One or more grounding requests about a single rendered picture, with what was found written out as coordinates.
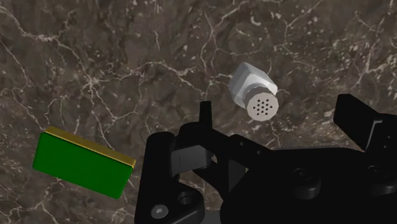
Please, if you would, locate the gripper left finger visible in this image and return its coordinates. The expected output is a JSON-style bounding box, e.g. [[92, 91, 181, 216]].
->
[[134, 101, 274, 224]]

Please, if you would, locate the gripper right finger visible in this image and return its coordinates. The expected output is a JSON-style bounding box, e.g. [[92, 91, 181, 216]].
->
[[333, 94, 397, 153]]

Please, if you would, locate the green and yellow sponge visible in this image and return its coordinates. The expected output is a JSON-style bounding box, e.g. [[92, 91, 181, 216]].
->
[[32, 125, 137, 200]]

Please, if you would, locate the white salt shaker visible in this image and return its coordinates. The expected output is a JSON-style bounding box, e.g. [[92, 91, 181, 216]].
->
[[228, 62, 279, 122]]

